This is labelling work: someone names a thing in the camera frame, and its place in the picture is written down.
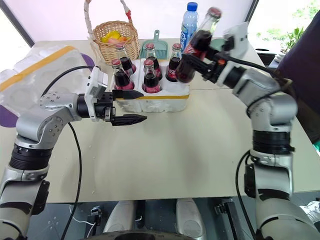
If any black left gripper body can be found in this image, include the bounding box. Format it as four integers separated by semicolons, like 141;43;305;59
94;91;117;123

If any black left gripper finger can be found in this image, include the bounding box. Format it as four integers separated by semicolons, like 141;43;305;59
109;113;148;127
112;89;145;101

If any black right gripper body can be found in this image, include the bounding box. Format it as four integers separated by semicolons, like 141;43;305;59
199;55;227;84

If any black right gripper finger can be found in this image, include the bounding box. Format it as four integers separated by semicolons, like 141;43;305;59
182;53;210;75
205;48;226;61

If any glass cola bottle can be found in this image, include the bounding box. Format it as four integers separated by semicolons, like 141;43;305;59
165;42;183;84
115;43;138;76
141;59;162;94
111;58;133;91
144;42;164;81
174;6;224;84

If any white foam crate yellow tape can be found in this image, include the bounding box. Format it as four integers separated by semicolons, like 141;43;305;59
108;58;191;115

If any pale green bowl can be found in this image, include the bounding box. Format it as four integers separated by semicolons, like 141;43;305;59
210;37;226;51

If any green plastic dustpan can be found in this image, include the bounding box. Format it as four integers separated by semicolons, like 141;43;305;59
138;29;174;61

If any blue-capped water bottle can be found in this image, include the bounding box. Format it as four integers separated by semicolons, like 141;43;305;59
180;1;201;55

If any orange toy fruit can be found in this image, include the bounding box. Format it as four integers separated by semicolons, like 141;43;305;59
113;35;131;46

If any white foam lid yellow tape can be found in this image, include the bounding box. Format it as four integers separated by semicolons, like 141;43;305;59
0;44;96;117

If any yellow toy fruit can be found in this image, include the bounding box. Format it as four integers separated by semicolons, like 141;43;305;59
100;30;121;44

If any green potted plant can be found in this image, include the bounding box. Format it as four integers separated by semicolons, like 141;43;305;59
281;26;305;55

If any person in dark clothes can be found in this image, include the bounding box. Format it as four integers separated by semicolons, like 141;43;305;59
274;9;320;154

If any purple round mat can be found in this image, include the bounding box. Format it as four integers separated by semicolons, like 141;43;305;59
0;52;96;129

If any white sneaker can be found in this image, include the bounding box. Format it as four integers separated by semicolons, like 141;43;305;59
298;199;320;226

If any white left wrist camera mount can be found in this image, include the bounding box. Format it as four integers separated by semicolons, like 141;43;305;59
84;65;109;123

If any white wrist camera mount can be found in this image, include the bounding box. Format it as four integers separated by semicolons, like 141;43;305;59
216;21;251;87
84;65;109;123

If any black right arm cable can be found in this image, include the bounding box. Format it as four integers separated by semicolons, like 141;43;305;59
216;53;292;240

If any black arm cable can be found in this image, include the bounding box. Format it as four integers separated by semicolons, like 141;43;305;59
41;65;95;240
216;53;292;240

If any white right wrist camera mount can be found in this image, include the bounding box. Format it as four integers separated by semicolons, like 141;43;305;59
216;21;251;87

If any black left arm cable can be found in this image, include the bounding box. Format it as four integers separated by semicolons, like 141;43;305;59
41;65;95;240

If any wicker basket with handle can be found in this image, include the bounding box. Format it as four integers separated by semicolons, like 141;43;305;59
83;0;141;67

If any dark window frame bar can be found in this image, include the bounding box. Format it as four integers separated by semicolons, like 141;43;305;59
0;0;35;47
243;0;260;24

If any black table leg bracket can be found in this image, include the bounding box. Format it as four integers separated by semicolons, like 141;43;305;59
89;205;101;226
214;196;239;240

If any thin white floor cable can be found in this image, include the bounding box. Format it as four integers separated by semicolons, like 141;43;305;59
71;216;97;235

